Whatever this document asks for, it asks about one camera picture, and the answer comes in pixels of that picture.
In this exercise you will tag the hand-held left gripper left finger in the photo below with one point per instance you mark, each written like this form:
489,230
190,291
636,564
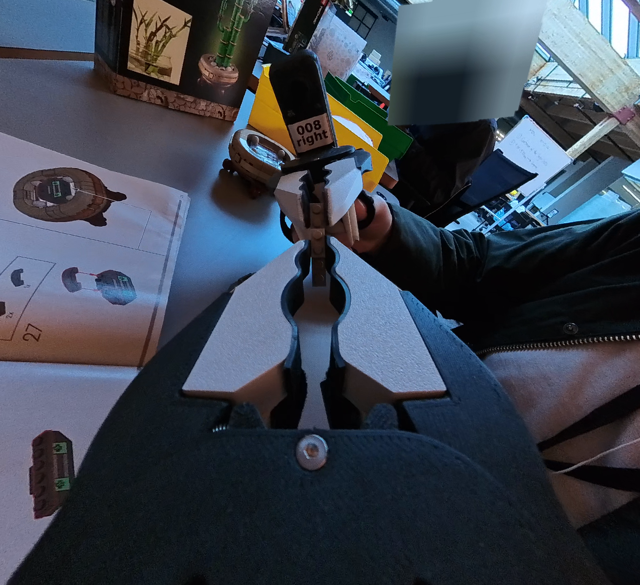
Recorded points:
240,340

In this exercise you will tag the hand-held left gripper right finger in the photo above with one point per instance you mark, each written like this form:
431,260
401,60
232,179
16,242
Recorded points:
390,340

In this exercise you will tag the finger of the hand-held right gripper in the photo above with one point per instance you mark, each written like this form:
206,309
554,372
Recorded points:
292,200
345,190

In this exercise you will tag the dark brick with green tile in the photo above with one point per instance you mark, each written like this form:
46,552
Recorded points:
242,284

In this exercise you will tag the tan brick-built pot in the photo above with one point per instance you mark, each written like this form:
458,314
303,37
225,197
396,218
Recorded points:
250,160

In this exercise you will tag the dark grey brick plate assembly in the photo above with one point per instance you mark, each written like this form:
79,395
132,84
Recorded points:
319,265

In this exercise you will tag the adjoining grey desk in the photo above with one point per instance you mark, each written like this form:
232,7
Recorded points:
40,15

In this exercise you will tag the person's right hand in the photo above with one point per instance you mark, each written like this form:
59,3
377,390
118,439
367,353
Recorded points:
382,230

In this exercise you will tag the yellow parts bin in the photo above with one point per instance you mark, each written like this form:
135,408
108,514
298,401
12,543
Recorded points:
270,115

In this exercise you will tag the white patterned sheet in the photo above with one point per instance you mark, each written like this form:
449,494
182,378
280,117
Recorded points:
340,45

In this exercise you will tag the green parts bin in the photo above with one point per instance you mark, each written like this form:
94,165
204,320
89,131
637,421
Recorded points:
385,135

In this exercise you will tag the black cardboard carton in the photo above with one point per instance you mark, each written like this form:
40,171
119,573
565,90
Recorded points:
307,15

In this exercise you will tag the black chair back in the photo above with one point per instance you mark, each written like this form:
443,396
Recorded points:
495,180

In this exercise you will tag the person in dark jacket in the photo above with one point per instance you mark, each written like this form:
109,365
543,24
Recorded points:
550,395

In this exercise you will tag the open instruction booklet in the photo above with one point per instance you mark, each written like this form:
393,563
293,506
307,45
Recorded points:
75,245

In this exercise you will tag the whiteboard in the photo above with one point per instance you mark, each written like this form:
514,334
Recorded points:
532,150

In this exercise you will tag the black bamboo set box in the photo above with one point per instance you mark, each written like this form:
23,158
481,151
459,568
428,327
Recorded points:
120,5

